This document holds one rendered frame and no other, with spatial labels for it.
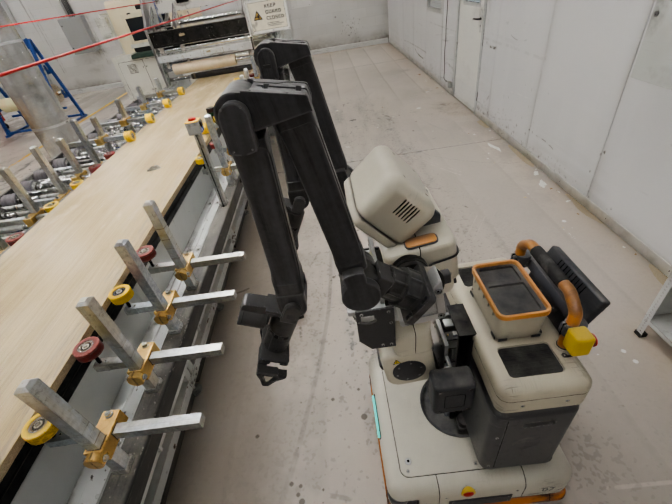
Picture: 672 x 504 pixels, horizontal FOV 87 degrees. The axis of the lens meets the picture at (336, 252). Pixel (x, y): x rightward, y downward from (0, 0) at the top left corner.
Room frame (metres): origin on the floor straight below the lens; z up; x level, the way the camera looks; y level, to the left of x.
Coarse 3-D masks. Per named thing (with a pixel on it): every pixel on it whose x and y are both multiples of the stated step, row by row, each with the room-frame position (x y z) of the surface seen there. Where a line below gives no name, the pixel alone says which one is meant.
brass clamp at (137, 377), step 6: (150, 342) 0.83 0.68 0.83; (138, 348) 0.82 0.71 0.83; (144, 348) 0.81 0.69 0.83; (150, 348) 0.81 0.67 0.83; (156, 348) 0.82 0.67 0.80; (144, 354) 0.79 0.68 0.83; (150, 354) 0.79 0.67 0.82; (144, 360) 0.76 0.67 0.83; (144, 366) 0.74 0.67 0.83; (150, 366) 0.76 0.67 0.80; (132, 372) 0.72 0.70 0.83; (138, 372) 0.72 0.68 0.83; (144, 372) 0.73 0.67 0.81; (150, 372) 0.74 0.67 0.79; (132, 378) 0.70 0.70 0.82; (138, 378) 0.70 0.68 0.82; (144, 378) 0.71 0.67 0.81; (132, 384) 0.70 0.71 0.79; (138, 384) 0.70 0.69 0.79
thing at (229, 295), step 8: (184, 296) 1.05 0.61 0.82; (192, 296) 1.04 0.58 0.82; (200, 296) 1.03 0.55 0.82; (208, 296) 1.02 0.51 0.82; (216, 296) 1.01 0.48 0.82; (224, 296) 1.01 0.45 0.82; (232, 296) 1.01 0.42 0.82; (136, 304) 1.05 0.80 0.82; (144, 304) 1.04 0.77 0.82; (176, 304) 1.02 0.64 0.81; (184, 304) 1.02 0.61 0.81; (192, 304) 1.02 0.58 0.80; (200, 304) 1.02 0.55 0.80; (128, 312) 1.03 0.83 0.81; (136, 312) 1.03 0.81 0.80; (144, 312) 1.03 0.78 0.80
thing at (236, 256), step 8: (208, 256) 1.29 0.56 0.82; (216, 256) 1.28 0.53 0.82; (224, 256) 1.27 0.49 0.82; (232, 256) 1.26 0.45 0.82; (240, 256) 1.26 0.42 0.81; (160, 264) 1.30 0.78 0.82; (168, 264) 1.29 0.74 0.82; (192, 264) 1.27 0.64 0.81; (200, 264) 1.27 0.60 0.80; (208, 264) 1.27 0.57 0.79; (152, 272) 1.28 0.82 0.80; (160, 272) 1.28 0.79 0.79
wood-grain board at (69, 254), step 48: (192, 96) 4.16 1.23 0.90; (144, 144) 2.79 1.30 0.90; (192, 144) 2.59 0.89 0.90; (96, 192) 2.03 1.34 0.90; (144, 192) 1.91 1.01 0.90; (48, 240) 1.54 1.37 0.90; (96, 240) 1.46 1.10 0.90; (144, 240) 1.39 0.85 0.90; (0, 288) 1.21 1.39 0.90; (48, 288) 1.15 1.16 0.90; (96, 288) 1.09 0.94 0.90; (0, 336) 0.92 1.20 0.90; (48, 336) 0.87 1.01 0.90; (0, 384) 0.70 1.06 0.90; (48, 384) 0.67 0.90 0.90; (0, 432) 0.54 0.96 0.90; (0, 480) 0.43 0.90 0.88
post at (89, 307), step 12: (84, 300) 0.74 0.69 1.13; (96, 300) 0.76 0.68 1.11; (84, 312) 0.73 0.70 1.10; (96, 312) 0.74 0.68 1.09; (96, 324) 0.73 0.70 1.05; (108, 324) 0.74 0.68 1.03; (108, 336) 0.73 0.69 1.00; (120, 336) 0.75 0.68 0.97; (120, 348) 0.73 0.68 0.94; (132, 348) 0.76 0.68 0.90; (132, 360) 0.73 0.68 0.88; (144, 384) 0.73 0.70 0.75; (156, 384) 0.74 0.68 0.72
